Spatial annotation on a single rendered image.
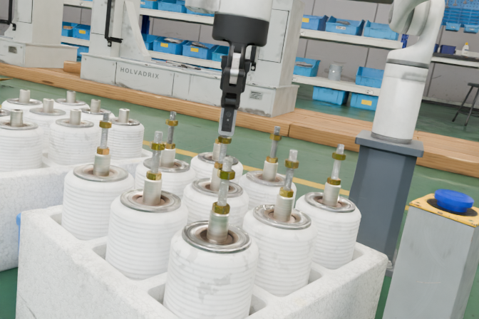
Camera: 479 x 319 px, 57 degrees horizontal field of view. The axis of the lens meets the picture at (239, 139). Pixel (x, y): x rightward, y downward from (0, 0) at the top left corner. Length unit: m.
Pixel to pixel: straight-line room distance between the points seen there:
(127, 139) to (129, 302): 0.55
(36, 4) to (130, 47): 0.83
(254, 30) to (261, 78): 2.16
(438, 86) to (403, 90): 7.86
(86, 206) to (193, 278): 0.22
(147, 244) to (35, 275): 0.21
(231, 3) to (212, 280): 0.33
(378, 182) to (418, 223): 0.52
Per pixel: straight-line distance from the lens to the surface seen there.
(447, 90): 8.90
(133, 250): 0.54
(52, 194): 0.91
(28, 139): 0.89
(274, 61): 2.71
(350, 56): 8.96
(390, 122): 1.04
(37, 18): 3.77
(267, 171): 0.72
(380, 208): 1.06
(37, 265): 0.69
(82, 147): 0.94
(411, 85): 1.04
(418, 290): 0.56
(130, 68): 3.09
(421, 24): 1.05
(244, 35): 0.58
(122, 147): 1.00
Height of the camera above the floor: 0.45
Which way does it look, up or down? 11 degrees down
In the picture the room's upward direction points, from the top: 9 degrees clockwise
